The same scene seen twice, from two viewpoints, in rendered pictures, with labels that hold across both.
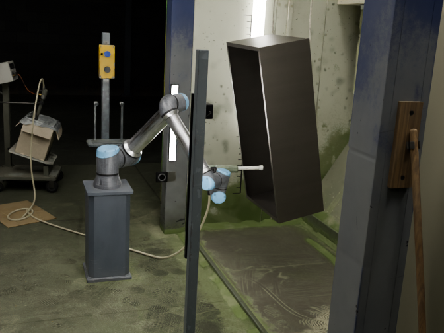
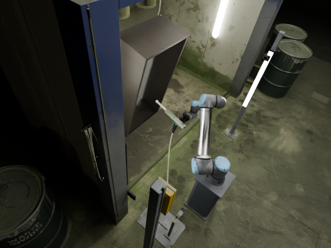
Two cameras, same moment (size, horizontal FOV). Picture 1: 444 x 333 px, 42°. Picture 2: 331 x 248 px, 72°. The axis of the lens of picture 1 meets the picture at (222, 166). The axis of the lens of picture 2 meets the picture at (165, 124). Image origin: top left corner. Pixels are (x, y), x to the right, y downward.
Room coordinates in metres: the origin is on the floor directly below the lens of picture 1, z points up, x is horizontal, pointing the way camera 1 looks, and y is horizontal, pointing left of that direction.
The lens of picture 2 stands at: (4.95, 1.36, 2.64)
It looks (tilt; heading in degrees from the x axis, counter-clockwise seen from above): 48 degrees down; 232
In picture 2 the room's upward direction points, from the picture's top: 9 degrees clockwise
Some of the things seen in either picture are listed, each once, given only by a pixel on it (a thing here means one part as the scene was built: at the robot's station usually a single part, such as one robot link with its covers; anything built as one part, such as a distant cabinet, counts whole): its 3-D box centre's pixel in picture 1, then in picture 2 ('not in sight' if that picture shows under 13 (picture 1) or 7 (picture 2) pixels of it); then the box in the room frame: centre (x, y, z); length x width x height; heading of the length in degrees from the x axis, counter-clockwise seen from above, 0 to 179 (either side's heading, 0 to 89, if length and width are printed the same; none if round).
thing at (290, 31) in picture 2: not in sight; (290, 31); (0.70, -0.78, 0.86); 0.54 x 0.54 x 0.01
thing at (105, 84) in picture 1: (105, 134); (149, 237); (4.62, 0.98, 0.82); 0.06 x 0.06 x 1.64; 20
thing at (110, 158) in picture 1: (108, 158); (219, 167); (3.77, 0.77, 0.83); 0.17 x 0.15 x 0.18; 148
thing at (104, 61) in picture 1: (106, 61); (162, 197); (4.57, 0.96, 1.42); 0.12 x 0.06 x 0.26; 110
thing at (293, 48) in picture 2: not in sight; (294, 48); (1.19, -0.35, 0.86); 0.54 x 0.54 x 0.01
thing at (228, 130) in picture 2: not in sight; (231, 133); (2.65, 0.12, 0.01); 0.20 x 0.20 x 0.01; 20
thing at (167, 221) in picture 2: (108, 122); (164, 213); (4.47, 0.92, 0.95); 0.26 x 0.15 x 0.32; 110
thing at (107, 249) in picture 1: (107, 229); (207, 191); (3.76, 0.78, 0.32); 0.31 x 0.31 x 0.64; 20
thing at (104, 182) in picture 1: (107, 178); (216, 174); (3.76, 0.78, 0.69); 0.19 x 0.19 x 0.10
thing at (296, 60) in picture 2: not in sight; (281, 70); (1.19, -0.35, 0.44); 0.59 x 0.58 x 0.89; 34
